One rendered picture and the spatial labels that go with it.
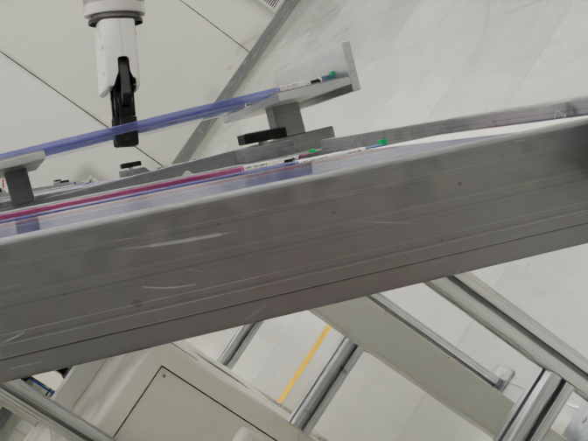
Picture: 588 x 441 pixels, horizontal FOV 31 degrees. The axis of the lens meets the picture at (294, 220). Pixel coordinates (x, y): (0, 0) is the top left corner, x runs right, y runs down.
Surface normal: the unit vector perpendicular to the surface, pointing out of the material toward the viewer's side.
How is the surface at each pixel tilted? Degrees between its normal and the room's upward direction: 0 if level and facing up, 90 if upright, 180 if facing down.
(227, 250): 90
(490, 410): 90
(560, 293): 0
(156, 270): 90
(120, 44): 89
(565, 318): 0
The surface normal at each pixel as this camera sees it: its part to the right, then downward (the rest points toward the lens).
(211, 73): 0.25, 0.03
